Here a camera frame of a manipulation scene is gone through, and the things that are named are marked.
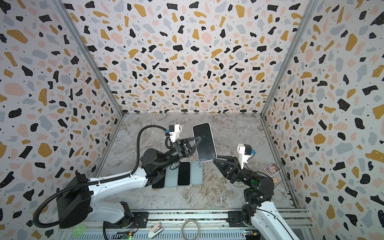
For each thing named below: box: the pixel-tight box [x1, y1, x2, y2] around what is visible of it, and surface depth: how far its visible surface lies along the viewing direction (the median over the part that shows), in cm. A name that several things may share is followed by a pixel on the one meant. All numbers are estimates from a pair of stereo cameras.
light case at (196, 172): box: [190, 160, 204, 185], surface depth 92 cm
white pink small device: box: [148, 222, 164, 239], surface depth 70 cm
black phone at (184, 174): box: [177, 162, 191, 186], surface depth 90 cm
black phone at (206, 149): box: [192, 122, 217, 163], surface depth 59 cm
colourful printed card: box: [264, 162, 282, 177], surface depth 92 cm
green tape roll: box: [73, 224, 87, 239], surface depth 72 cm
